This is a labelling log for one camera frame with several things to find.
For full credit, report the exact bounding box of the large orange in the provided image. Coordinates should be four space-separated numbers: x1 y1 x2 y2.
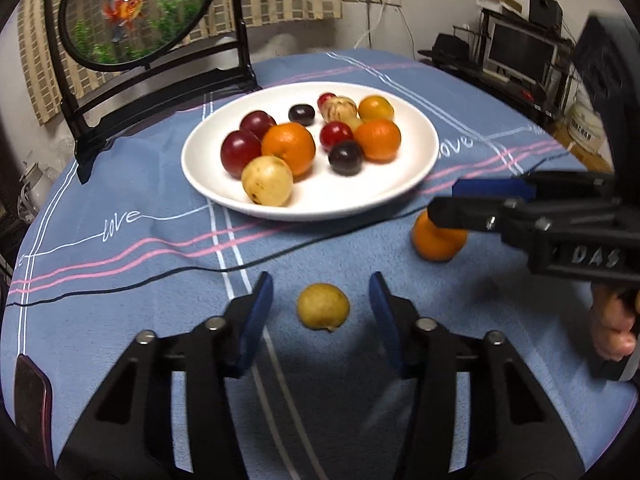
261 122 317 177

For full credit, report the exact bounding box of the red smartphone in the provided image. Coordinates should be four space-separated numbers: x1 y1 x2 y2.
14 353 55 471

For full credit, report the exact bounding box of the black speaker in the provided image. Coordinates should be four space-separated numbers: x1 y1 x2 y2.
529 0 563 28

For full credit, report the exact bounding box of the small yellow pear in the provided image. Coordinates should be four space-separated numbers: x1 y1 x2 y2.
297 283 351 333

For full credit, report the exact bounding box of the dark purple plum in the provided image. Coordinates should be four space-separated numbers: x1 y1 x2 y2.
328 140 364 177
288 104 316 127

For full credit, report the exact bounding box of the speckled yellow pear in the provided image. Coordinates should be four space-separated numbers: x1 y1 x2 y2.
241 156 294 207

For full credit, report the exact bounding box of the person's right hand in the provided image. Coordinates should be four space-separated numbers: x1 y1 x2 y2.
589 287 638 362

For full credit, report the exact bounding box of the computer monitor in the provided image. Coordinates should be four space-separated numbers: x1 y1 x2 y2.
487 15 558 86

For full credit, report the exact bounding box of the white plate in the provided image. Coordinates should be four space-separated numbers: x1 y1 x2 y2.
181 81 440 222

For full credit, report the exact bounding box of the white cable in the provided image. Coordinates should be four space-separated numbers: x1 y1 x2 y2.
355 2 386 51

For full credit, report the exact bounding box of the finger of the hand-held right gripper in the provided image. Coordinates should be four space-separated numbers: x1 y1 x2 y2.
451 170 621 203
427 195 625 261

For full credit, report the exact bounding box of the red plum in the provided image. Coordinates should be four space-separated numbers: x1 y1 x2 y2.
220 130 262 179
319 121 354 153
239 110 277 140

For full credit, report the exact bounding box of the small yellow-orange mandarin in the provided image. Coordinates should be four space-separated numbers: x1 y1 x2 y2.
358 95 395 122

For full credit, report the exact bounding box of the black chair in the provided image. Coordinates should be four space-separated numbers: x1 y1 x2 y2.
44 0 258 186

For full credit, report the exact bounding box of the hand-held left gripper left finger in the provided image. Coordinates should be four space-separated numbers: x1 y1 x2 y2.
55 271 275 480

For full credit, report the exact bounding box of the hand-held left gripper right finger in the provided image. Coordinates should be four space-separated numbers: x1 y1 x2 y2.
368 271 586 480

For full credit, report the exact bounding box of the small orange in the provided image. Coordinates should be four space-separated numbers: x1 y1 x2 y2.
354 119 402 163
411 210 469 262

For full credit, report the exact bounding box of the tan striped nut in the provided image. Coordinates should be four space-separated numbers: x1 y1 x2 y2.
320 97 358 123

